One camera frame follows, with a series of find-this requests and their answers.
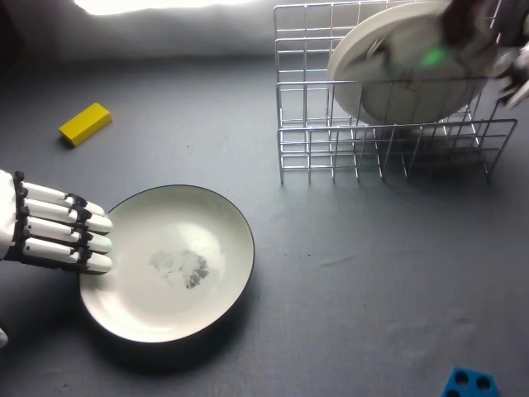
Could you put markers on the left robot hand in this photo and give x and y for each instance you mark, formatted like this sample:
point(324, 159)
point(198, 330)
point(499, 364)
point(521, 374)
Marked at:
point(49, 219)

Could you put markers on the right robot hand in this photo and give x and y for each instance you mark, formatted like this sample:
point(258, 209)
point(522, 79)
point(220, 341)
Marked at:
point(471, 33)

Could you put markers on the white plate with dark rim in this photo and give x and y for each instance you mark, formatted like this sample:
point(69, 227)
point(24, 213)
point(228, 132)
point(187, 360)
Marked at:
point(165, 248)
point(380, 62)

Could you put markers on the yellow rectangular block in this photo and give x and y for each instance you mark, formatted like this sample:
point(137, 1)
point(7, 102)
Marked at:
point(84, 125)

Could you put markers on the white backdrop cloth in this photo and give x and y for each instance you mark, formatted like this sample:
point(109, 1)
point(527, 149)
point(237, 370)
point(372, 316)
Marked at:
point(165, 37)

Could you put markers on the grey table cloth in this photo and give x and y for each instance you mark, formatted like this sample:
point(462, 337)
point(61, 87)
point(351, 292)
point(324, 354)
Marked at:
point(330, 289)

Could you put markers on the blue block with holes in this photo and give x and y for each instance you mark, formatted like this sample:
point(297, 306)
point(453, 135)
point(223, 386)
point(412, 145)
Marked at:
point(451, 390)

